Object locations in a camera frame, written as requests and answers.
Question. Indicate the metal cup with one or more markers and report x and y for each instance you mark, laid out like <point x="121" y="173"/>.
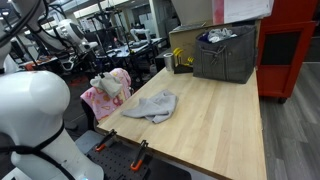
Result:
<point x="169" y="61"/>

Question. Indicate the grey towel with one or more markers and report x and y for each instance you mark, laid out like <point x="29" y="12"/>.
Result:
<point x="156" y="106"/>

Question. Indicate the pink patterned blanket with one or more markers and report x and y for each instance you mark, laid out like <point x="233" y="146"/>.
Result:
<point x="100" y="103"/>

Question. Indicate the pink plastic sheet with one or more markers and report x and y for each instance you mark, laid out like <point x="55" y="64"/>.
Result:
<point x="218" y="11"/>

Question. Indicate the black orange bar clamp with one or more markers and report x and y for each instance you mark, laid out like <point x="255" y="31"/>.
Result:
<point x="140" y="155"/>
<point x="106" y="140"/>

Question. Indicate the grey fabric tote basket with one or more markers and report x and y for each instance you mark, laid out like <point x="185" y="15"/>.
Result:
<point x="226" y="60"/>

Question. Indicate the red metal cabinet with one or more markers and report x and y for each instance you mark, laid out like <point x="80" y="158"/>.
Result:
<point x="283" y="80"/>

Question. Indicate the black tripod stand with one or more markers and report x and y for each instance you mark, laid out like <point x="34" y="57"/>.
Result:
<point x="101" y="26"/>

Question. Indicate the white paper sheet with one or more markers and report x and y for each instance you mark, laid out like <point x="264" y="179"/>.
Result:
<point x="248" y="10"/>

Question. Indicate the white crumpled cloth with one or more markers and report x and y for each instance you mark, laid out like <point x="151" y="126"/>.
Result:
<point x="218" y="35"/>

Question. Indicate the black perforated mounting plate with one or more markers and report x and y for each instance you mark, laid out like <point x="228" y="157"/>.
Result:
<point x="113" y="163"/>

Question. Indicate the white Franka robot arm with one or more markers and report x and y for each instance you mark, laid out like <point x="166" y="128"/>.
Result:
<point x="30" y="103"/>

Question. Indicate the white towel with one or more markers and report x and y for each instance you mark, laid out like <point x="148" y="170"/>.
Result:
<point x="108" y="85"/>

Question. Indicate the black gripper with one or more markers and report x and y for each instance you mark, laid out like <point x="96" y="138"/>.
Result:
<point x="96" y="61"/>

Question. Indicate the tan box with dark panel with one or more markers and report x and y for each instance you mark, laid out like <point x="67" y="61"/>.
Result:
<point x="183" y="38"/>

